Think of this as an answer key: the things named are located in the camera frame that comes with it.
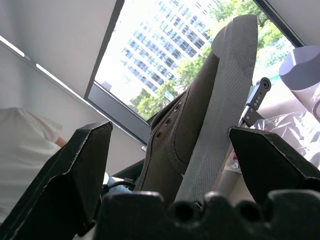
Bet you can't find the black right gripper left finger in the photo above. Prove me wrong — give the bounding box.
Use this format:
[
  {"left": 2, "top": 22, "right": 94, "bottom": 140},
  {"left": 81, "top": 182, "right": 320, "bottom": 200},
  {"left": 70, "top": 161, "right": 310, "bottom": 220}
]
[{"left": 0, "top": 120, "right": 114, "bottom": 240}]

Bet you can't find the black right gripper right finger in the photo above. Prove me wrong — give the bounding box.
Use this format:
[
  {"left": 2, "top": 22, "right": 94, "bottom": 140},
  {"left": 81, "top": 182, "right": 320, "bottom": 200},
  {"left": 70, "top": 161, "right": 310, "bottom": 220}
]
[{"left": 228, "top": 126, "right": 320, "bottom": 204}]

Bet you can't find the olive canvas shoe white sole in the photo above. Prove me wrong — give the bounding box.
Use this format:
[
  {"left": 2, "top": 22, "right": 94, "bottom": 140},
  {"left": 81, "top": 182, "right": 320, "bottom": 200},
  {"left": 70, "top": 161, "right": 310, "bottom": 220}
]
[{"left": 134, "top": 14, "right": 259, "bottom": 203}]

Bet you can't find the clear crinkled plastic bag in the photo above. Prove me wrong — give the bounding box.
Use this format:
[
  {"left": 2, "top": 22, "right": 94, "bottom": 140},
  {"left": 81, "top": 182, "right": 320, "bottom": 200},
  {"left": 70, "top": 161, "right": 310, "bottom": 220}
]
[{"left": 249, "top": 111, "right": 320, "bottom": 165}]

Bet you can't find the person in white shirt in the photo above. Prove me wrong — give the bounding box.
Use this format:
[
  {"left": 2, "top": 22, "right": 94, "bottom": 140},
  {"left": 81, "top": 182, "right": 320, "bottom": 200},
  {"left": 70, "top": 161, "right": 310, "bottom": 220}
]
[{"left": 0, "top": 107, "right": 68, "bottom": 223}]

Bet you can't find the long ceiling light strip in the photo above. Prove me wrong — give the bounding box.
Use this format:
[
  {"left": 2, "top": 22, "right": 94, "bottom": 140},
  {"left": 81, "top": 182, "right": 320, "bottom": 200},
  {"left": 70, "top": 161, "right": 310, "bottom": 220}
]
[{"left": 0, "top": 34, "right": 87, "bottom": 100}]

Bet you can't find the black cable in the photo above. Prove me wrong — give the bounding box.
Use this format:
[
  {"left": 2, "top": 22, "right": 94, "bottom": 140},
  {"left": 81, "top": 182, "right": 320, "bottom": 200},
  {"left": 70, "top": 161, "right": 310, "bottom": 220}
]
[{"left": 100, "top": 181, "right": 137, "bottom": 195}]

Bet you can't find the black metal hinge bracket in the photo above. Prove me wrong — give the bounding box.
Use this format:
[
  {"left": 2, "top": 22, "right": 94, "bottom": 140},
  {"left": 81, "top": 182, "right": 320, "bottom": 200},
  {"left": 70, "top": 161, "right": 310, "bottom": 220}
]
[{"left": 241, "top": 77, "right": 272, "bottom": 128}]

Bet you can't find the window with dark frame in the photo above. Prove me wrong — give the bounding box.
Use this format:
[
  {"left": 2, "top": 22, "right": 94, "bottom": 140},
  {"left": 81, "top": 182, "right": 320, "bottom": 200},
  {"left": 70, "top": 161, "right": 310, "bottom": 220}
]
[{"left": 84, "top": 0, "right": 307, "bottom": 146}]

